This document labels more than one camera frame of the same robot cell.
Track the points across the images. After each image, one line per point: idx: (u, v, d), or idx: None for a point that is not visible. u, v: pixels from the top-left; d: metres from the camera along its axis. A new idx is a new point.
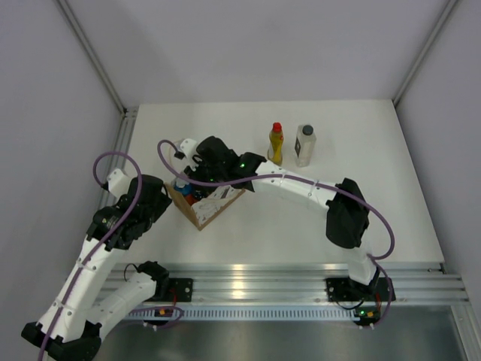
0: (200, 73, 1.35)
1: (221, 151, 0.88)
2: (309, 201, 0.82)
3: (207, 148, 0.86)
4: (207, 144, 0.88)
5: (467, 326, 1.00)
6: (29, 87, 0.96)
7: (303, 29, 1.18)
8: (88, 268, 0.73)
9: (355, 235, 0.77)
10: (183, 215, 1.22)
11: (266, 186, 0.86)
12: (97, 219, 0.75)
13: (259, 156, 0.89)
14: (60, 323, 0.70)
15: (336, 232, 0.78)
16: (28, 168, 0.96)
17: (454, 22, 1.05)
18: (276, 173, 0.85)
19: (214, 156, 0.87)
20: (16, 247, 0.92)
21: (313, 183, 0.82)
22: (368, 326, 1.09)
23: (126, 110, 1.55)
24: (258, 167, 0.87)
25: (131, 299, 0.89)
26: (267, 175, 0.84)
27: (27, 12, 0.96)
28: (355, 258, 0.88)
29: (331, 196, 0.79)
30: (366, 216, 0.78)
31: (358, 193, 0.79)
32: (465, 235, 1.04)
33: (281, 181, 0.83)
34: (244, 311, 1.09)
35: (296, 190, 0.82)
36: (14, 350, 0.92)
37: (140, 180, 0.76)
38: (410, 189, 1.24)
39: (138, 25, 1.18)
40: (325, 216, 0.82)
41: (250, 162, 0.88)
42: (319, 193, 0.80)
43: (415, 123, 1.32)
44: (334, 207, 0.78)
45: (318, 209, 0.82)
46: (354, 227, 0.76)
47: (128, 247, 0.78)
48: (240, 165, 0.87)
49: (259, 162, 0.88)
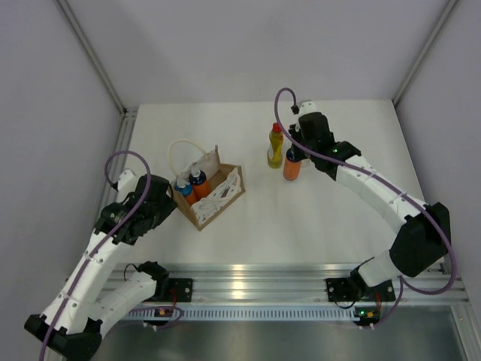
0: (200, 73, 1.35)
1: (322, 128, 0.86)
2: (387, 208, 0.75)
3: (309, 119, 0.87)
4: (311, 116, 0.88)
5: (467, 325, 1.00)
6: (28, 86, 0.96)
7: (302, 29, 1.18)
8: (95, 261, 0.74)
9: (421, 266, 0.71)
10: (183, 216, 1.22)
11: (350, 179, 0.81)
12: (105, 213, 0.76)
13: (356, 149, 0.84)
14: (64, 315, 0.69)
15: (400, 250, 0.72)
16: (28, 167, 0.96)
17: (455, 22, 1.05)
18: (365, 169, 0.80)
19: (313, 131, 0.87)
20: (17, 247, 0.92)
21: (399, 193, 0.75)
22: (368, 326, 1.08)
23: (126, 110, 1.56)
24: (349, 157, 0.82)
25: (131, 297, 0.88)
26: (355, 167, 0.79)
27: (27, 12, 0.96)
28: (388, 274, 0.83)
29: (412, 213, 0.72)
30: (440, 253, 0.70)
31: (443, 225, 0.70)
32: (465, 234, 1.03)
33: (367, 179, 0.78)
34: (244, 311, 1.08)
35: (379, 193, 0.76)
36: (15, 350, 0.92)
37: (149, 180, 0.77)
38: (410, 189, 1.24)
39: (138, 25, 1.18)
40: (393, 226, 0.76)
41: (343, 150, 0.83)
42: (403, 206, 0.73)
43: (415, 123, 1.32)
44: (410, 224, 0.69)
45: (391, 219, 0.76)
46: (423, 253, 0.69)
47: (134, 243, 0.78)
48: (332, 150, 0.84)
49: (353, 153, 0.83)
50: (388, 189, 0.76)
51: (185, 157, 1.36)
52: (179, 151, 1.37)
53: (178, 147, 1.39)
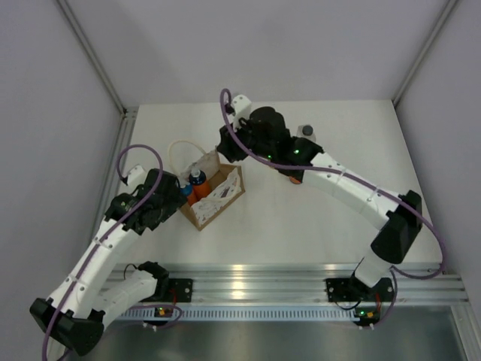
0: (200, 74, 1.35)
1: (279, 130, 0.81)
2: (365, 207, 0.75)
3: (265, 121, 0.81)
4: (265, 116, 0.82)
5: (467, 325, 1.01)
6: (28, 86, 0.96)
7: (301, 30, 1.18)
8: (104, 246, 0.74)
9: (405, 252, 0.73)
10: (183, 215, 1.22)
11: (319, 180, 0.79)
12: (115, 202, 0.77)
13: (317, 145, 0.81)
14: (71, 298, 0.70)
15: (383, 244, 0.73)
16: (28, 167, 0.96)
17: (454, 22, 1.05)
18: (333, 168, 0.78)
19: (269, 132, 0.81)
20: (16, 245, 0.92)
21: (373, 189, 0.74)
22: (368, 326, 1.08)
23: (126, 110, 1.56)
24: (313, 158, 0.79)
25: (133, 293, 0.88)
26: (322, 169, 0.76)
27: (28, 13, 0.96)
28: (382, 269, 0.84)
29: (392, 207, 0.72)
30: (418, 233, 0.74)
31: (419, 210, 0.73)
32: (465, 234, 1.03)
33: (340, 179, 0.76)
34: (244, 311, 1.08)
35: (354, 192, 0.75)
36: (14, 350, 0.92)
37: (161, 171, 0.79)
38: (410, 189, 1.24)
39: (138, 26, 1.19)
40: (371, 220, 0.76)
41: (304, 150, 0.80)
42: (380, 201, 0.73)
43: (415, 124, 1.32)
44: (395, 222, 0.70)
45: (370, 216, 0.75)
46: (406, 244, 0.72)
47: (141, 233, 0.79)
48: (293, 151, 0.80)
49: (316, 151, 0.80)
50: (361, 186, 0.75)
51: (184, 157, 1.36)
52: (179, 151, 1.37)
53: (178, 147, 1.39)
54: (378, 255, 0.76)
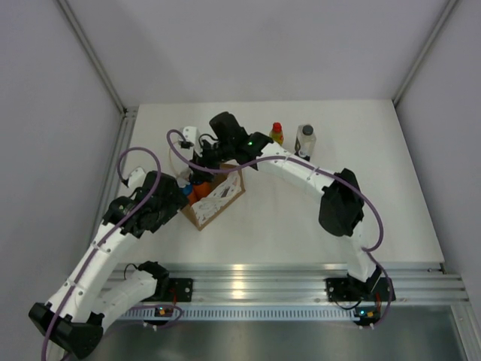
0: (200, 74, 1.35)
1: (232, 128, 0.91)
2: (307, 186, 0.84)
3: (219, 122, 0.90)
4: (219, 118, 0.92)
5: (467, 325, 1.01)
6: (28, 86, 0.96)
7: (302, 29, 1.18)
8: (103, 250, 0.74)
9: (345, 224, 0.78)
10: (184, 216, 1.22)
11: (270, 167, 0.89)
12: (113, 206, 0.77)
13: (269, 138, 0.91)
14: (71, 302, 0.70)
15: (327, 216, 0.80)
16: (27, 167, 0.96)
17: (454, 22, 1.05)
18: (279, 154, 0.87)
19: (225, 130, 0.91)
20: (16, 246, 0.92)
21: (313, 169, 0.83)
22: (368, 326, 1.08)
23: (126, 110, 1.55)
24: (264, 147, 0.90)
25: (133, 294, 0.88)
26: (270, 156, 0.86)
27: (27, 12, 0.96)
28: (355, 252, 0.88)
29: (327, 183, 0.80)
30: (360, 207, 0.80)
31: (355, 185, 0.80)
32: (466, 234, 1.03)
33: (284, 163, 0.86)
34: (244, 311, 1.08)
35: (295, 173, 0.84)
36: (13, 350, 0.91)
37: (158, 174, 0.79)
38: (410, 189, 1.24)
39: (138, 25, 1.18)
40: (316, 198, 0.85)
41: (258, 142, 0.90)
42: (317, 179, 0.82)
43: (415, 123, 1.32)
44: (327, 192, 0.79)
45: (313, 193, 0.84)
46: (346, 216, 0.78)
47: (140, 236, 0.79)
48: (247, 143, 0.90)
49: (267, 142, 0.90)
50: (302, 167, 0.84)
51: None
52: None
53: None
54: (328, 229, 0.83)
